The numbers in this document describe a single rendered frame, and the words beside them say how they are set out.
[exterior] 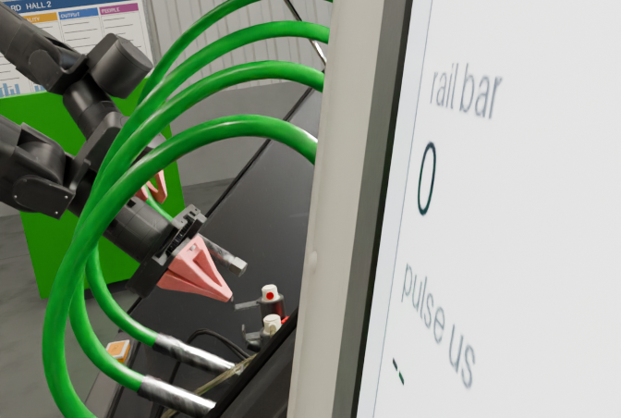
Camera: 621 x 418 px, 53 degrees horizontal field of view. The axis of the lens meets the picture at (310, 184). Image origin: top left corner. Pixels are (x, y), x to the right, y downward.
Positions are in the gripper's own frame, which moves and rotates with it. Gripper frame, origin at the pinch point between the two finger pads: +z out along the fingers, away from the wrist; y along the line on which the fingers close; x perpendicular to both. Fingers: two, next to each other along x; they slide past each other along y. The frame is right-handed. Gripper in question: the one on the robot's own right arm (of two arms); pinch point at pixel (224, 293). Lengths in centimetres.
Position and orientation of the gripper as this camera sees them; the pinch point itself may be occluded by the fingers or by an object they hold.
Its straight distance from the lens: 71.3
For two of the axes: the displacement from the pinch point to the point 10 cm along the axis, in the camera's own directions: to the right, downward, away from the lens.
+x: 1.5, -2.4, 9.6
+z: 8.0, 6.1, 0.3
